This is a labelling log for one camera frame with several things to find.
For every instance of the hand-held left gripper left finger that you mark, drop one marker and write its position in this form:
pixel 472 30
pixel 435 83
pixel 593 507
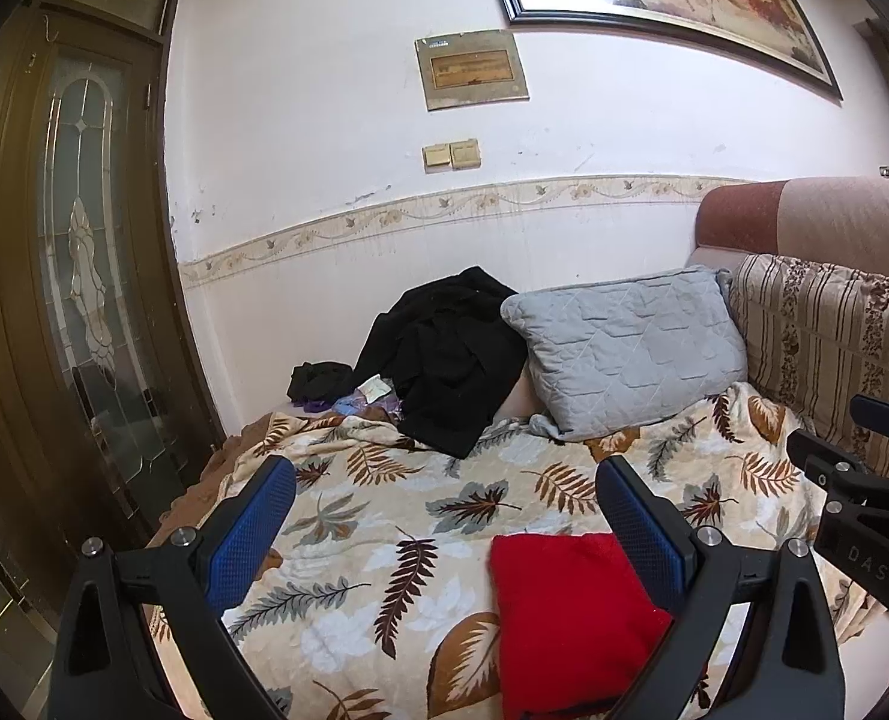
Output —
pixel 253 532

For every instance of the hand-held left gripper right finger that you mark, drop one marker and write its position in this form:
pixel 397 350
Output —
pixel 643 532

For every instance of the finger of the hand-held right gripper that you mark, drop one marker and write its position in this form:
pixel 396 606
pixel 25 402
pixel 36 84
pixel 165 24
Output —
pixel 827 461
pixel 887 414

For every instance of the red and blue sweater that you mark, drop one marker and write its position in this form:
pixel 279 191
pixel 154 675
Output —
pixel 564 615

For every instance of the striped brown sofa cushion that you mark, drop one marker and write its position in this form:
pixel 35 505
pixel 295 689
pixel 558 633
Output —
pixel 827 345

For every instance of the leaf print blanket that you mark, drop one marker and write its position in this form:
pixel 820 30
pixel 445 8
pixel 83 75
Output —
pixel 384 510

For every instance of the purple cloth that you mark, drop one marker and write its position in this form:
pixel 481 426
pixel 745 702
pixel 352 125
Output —
pixel 354 406

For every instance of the small black cloth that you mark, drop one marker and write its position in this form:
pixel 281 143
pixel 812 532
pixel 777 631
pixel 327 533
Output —
pixel 317 382

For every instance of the grey quilted pillow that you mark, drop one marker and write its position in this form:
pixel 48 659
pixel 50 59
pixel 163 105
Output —
pixel 624 352

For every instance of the beige cushion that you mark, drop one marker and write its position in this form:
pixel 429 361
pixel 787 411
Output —
pixel 518 399

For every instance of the white paper tag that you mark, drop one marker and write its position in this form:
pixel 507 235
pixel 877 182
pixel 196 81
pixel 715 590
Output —
pixel 374 388

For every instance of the black garment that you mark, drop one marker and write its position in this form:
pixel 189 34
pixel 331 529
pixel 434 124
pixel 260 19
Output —
pixel 444 360

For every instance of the wooden door with glass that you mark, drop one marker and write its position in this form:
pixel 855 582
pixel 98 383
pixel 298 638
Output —
pixel 76 277

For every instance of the beige light switch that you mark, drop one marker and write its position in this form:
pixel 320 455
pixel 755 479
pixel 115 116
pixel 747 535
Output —
pixel 465 154
pixel 437 157

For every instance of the beige wall panel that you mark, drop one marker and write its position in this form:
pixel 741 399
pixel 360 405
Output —
pixel 473 71

